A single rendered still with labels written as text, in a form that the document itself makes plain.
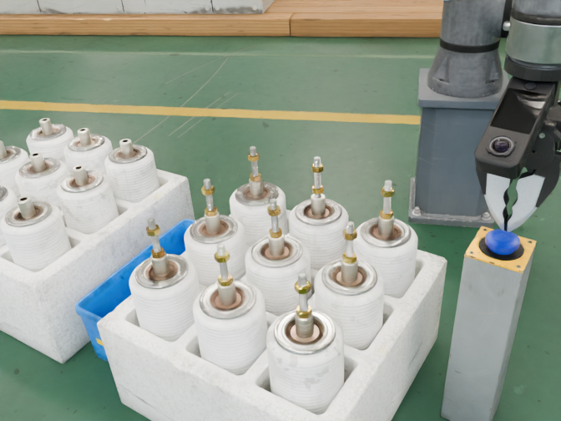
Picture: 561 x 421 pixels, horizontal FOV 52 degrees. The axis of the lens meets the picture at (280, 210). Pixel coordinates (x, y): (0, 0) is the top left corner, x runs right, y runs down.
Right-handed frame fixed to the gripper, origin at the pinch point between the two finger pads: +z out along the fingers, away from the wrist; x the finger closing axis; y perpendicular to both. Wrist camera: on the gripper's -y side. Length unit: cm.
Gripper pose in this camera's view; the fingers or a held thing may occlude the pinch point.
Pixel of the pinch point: (506, 225)
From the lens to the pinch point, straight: 74.8
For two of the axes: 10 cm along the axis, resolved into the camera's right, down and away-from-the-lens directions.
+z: 0.6, 8.4, 5.5
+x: -8.4, -2.6, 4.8
